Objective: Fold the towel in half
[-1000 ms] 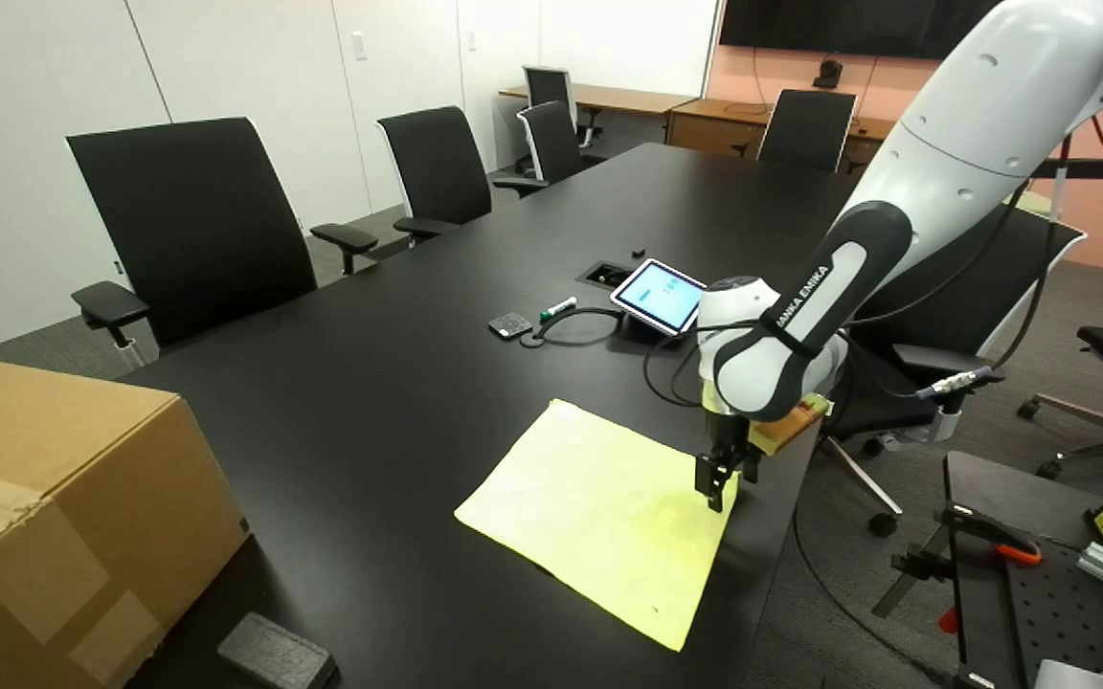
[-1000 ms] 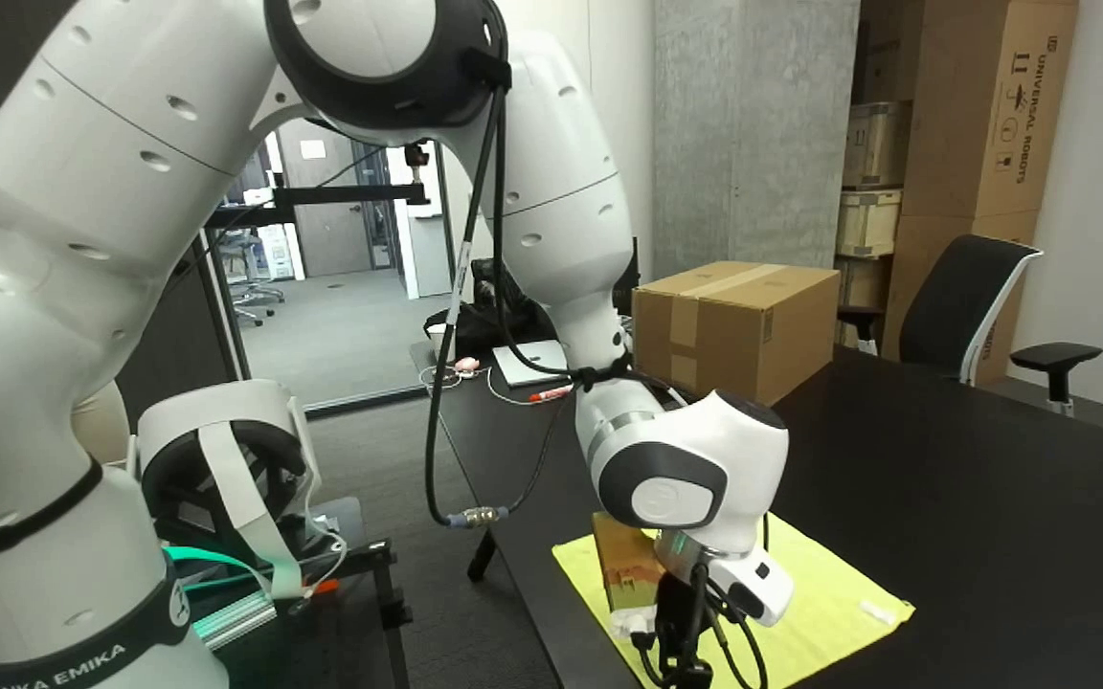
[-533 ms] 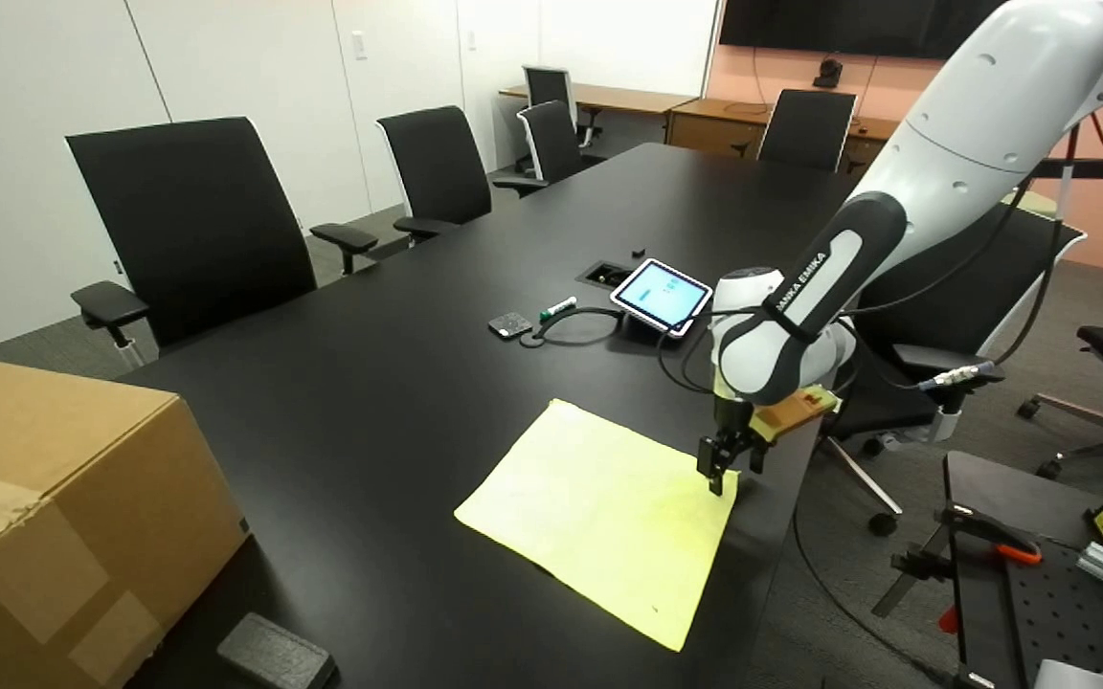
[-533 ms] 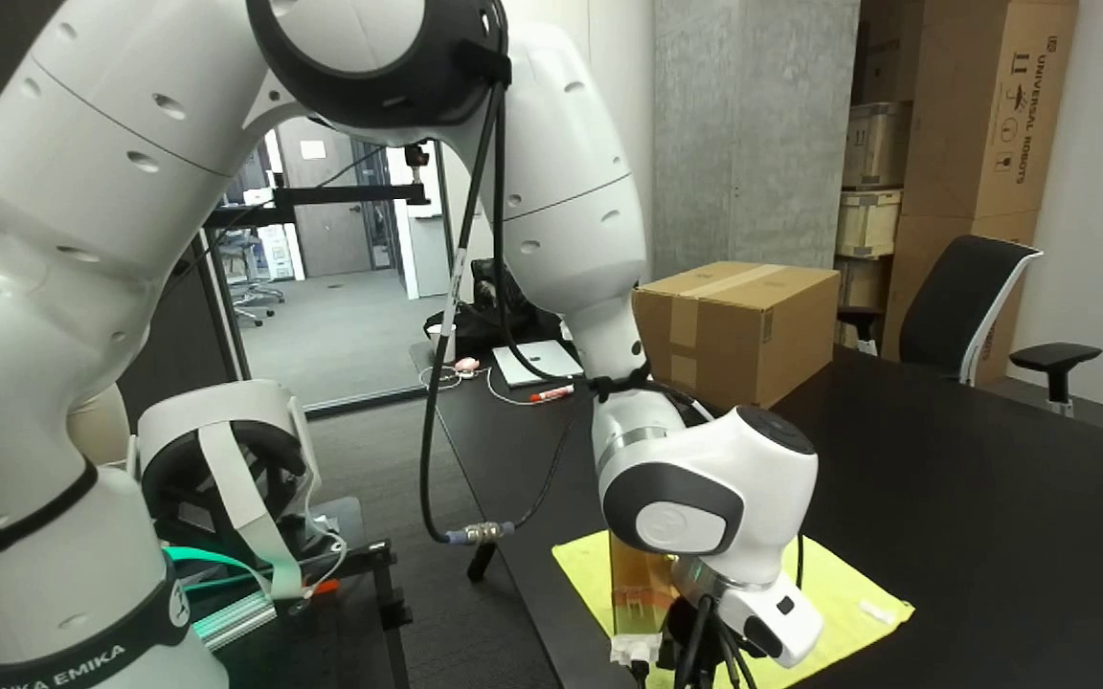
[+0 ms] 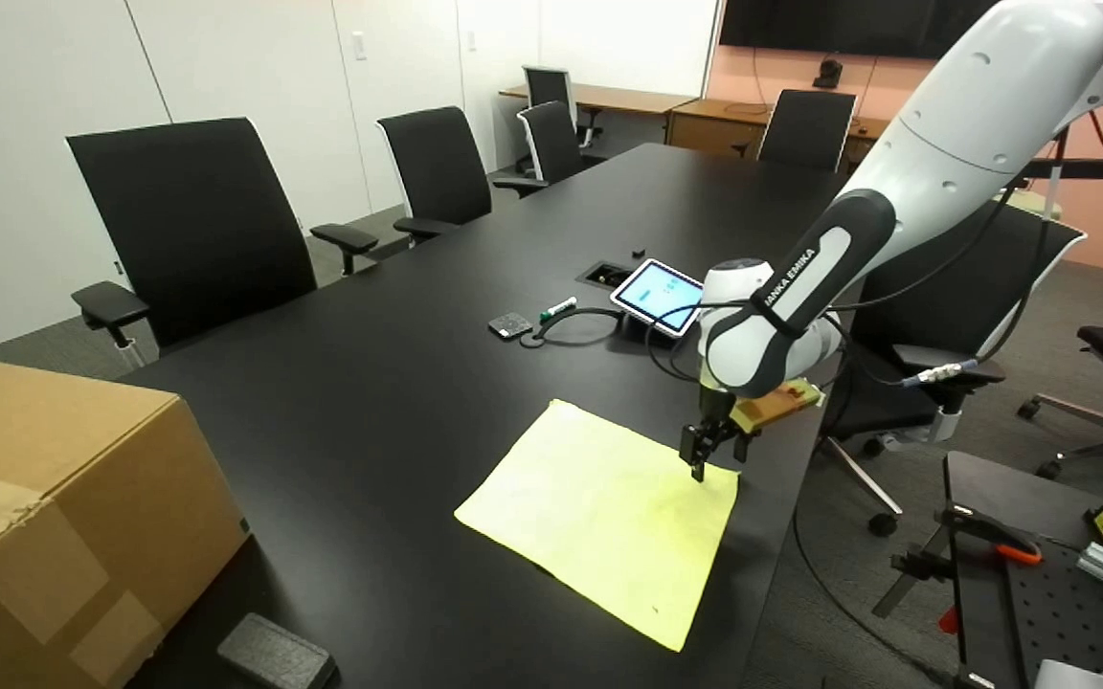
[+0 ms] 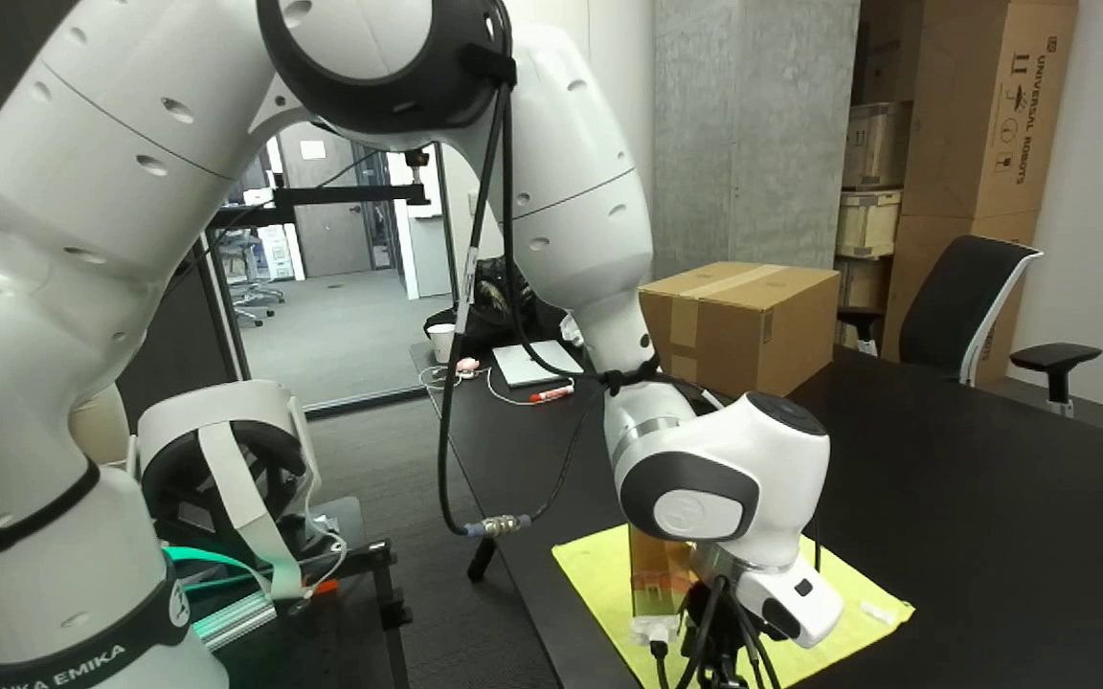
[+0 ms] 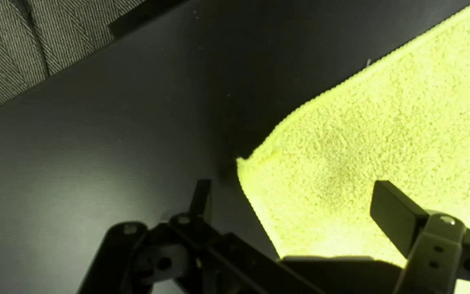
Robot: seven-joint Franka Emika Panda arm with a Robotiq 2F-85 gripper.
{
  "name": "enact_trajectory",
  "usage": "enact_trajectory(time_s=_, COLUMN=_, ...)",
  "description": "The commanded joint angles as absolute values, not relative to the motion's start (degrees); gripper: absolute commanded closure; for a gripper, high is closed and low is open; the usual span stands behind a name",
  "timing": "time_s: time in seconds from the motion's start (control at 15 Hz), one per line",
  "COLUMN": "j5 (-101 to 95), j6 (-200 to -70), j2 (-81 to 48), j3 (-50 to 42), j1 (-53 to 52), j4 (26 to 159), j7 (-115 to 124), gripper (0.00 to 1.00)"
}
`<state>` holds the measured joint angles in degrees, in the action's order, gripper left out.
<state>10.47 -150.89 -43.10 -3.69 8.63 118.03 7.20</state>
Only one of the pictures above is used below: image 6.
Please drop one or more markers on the robot gripper body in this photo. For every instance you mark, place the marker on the robot gripper body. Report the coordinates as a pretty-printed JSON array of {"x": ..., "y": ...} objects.
[{"x": 662, "y": 576}]

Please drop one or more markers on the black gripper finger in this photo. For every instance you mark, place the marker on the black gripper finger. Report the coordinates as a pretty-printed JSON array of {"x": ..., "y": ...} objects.
[
  {"x": 704, "y": 636},
  {"x": 746, "y": 654}
]

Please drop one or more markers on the yellow towel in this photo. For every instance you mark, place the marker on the yellow towel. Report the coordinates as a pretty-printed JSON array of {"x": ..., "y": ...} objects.
[{"x": 860, "y": 615}]

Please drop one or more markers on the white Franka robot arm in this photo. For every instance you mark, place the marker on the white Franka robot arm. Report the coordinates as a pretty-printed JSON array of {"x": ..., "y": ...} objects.
[{"x": 105, "y": 194}]

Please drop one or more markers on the white paper sheet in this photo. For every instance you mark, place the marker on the white paper sheet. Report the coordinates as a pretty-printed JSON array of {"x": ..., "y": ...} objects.
[{"x": 532, "y": 365}]

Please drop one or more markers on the brown cardboard box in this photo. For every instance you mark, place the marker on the brown cardboard box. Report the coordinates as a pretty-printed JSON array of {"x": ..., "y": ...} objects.
[{"x": 736, "y": 326}]

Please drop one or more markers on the white paper cup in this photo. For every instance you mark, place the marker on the white paper cup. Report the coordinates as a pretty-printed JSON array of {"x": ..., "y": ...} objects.
[{"x": 442, "y": 341}]

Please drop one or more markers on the small cardboard box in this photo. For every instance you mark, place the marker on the small cardboard box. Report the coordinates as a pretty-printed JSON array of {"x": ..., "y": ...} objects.
[
  {"x": 878, "y": 144},
  {"x": 864, "y": 286},
  {"x": 869, "y": 224}
]

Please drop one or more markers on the black office chair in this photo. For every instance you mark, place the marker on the black office chair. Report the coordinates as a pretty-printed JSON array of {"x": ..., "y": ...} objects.
[{"x": 961, "y": 301}]

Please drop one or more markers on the white VR headset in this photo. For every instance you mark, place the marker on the white VR headset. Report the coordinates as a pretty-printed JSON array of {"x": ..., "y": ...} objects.
[{"x": 228, "y": 409}]

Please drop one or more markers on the black metal stand bar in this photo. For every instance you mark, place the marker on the black metal stand bar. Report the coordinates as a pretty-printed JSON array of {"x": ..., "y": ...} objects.
[{"x": 322, "y": 198}]

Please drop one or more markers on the tall cardboard box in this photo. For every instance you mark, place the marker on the tall cardboard box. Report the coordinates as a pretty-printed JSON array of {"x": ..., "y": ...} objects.
[{"x": 996, "y": 115}]

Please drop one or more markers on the black cart frame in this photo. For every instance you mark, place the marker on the black cart frame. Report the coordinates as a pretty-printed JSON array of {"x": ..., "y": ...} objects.
[{"x": 384, "y": 599}]

